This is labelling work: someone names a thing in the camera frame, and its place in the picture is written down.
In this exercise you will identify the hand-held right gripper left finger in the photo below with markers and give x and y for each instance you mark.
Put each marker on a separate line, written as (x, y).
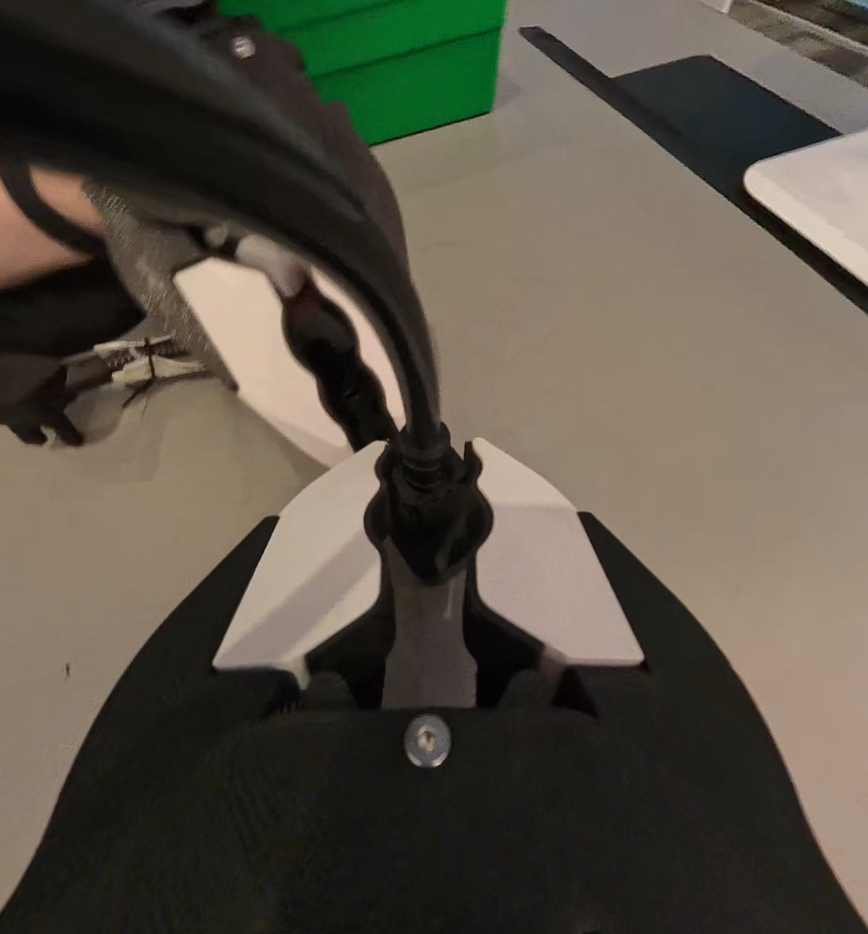
(310, 576)

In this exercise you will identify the flat square power plug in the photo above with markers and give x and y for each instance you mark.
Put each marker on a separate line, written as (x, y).
(18, 401)

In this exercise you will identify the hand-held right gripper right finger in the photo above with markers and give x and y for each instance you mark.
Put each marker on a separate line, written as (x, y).
(551, 576)

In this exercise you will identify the green plastic bin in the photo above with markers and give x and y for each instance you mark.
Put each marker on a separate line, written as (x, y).
(419, 80)

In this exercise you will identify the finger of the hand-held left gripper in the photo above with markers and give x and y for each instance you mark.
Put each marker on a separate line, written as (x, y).
(259, 350)

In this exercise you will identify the black wristband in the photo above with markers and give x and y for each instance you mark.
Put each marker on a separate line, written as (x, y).
(40, 219)

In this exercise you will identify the person's left forearm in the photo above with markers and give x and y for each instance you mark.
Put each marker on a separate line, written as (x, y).
(11, 233)

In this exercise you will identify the black bumpy wrist rest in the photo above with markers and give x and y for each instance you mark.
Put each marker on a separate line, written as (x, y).
(40, 314)

